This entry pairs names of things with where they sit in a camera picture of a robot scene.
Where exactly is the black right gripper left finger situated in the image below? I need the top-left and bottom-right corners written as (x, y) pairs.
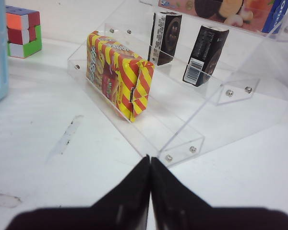
top-left (7, 156), bottom-right (150, 230)

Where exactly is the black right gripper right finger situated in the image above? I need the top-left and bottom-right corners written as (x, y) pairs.
top-left (150, 157), bottom-right (288, 230)

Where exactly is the black tissue pack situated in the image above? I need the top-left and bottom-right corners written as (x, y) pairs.
top-left (182, 25), bottom-right (229, 87)
top-left (148, 11), bottom-right (182, 66)

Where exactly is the red yellow striped snack pack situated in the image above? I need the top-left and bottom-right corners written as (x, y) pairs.
top-left (86, 31), bottom-right (155, 122)

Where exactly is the right clear acrylic shelf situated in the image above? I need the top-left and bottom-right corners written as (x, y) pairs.
top-left (68, 0), bottom-right (288, 167)

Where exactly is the multicolour Rubik's cube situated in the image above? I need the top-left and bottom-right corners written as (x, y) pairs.
top-left (3, 5), bottom-right (42, 58)

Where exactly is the blue Oreo cookie box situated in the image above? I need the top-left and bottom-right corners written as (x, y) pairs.
top-left (158, 0), bottom-right (288, 34)

